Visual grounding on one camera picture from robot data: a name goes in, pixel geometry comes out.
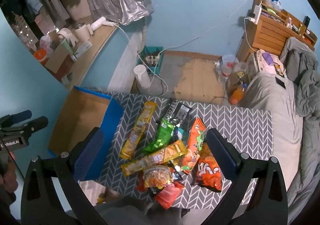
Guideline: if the clear noodle snack bag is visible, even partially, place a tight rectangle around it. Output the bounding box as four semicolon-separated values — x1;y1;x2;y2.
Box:
142;164;174;188

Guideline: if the clear bottle with red label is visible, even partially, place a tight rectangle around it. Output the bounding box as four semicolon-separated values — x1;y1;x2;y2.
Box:
219;61;233;83

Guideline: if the red snack packet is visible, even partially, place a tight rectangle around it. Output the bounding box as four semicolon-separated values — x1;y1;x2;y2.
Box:
154;181;185;210

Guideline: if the wooden counter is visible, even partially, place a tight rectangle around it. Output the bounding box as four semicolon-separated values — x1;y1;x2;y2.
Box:
60;24;118;88

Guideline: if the grey duvet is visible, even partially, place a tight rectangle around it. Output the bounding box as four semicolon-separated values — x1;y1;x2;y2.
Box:
280;37;320;225

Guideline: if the flat white carton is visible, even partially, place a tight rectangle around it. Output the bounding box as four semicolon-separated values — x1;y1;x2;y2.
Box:
72;42;93;59

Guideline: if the white mug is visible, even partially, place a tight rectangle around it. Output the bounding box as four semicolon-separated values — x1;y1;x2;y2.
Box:
75;25;92;42

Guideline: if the long white wall cable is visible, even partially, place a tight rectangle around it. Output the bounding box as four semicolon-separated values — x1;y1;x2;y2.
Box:
160;0;257;52

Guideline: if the white hair dryer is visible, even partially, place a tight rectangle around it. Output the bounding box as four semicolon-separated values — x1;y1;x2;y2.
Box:
86;17;118;36

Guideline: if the open brown cardboard box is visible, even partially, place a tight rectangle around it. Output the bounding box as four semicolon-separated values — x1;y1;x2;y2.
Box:
44;38;75;76

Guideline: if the orange snack bag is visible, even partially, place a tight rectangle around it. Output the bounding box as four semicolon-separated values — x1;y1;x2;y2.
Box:
191;143;223;192

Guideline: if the orange soda bottle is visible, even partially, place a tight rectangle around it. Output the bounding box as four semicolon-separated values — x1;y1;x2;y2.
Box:
229;84;248;105

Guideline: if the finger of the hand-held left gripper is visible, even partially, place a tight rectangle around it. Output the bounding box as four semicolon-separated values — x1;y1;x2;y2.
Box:
0;110;33;128
5;116;49;138

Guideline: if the teal shark snack bag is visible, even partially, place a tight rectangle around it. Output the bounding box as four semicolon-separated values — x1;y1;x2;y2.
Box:
172;126;189;146

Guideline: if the black white-print snack bag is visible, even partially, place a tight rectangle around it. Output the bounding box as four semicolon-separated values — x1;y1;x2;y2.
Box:
164;98;192;127

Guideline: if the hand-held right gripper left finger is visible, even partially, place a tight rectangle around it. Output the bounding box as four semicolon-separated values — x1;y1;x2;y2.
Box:
20;127;105;225

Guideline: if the wooden headboard shelf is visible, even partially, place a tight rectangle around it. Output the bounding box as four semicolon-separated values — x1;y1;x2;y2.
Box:
236;0;316;62

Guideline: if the cardboard box with blue rim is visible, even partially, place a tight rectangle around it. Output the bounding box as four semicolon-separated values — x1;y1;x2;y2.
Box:
47;86;125;182

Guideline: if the person's left hand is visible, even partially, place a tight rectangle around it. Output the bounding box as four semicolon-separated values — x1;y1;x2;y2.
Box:
4;153;17;190

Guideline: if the black blue-figure snack bag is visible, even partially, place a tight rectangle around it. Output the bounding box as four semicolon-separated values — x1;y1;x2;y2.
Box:
167;160;184;182

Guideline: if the teal basket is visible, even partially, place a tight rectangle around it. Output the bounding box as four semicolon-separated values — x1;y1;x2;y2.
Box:
140;46;165;76

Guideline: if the orange and green snack packet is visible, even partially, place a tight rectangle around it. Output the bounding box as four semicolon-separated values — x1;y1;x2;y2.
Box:
180;118;207;175

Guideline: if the orange cup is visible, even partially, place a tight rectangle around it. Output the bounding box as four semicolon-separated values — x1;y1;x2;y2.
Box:
34;49;48;66

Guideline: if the clear plastic bag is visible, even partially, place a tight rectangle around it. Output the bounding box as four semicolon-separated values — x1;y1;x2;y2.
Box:
221;54;237;66

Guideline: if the white kettle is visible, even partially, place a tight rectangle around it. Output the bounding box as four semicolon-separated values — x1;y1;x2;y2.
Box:
134;65;152;91

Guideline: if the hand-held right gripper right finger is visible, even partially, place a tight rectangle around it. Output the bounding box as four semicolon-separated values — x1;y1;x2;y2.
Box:
205;128;292;225

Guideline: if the long yellow snack packet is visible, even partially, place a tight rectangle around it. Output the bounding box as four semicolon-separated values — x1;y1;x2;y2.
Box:
121;140;188;177
120;100;157;159

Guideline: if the white power strip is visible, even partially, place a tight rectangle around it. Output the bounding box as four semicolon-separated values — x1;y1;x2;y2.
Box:
247;5;262;24

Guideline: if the white hair dryer cable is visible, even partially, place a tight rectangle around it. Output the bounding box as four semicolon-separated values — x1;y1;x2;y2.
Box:
114;23;155;76

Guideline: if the green snack bag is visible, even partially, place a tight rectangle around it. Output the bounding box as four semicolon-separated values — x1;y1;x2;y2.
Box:
143;118;177;154

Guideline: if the grey herringbone tablecloth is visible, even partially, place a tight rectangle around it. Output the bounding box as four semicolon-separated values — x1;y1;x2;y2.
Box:
80;91;273;210

